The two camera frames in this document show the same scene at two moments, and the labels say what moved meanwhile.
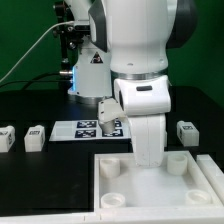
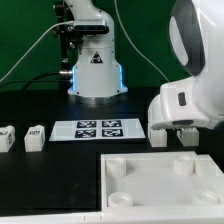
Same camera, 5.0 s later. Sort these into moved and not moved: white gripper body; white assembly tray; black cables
Moved: white assembly tray; white gripper body
Not moved: black cables
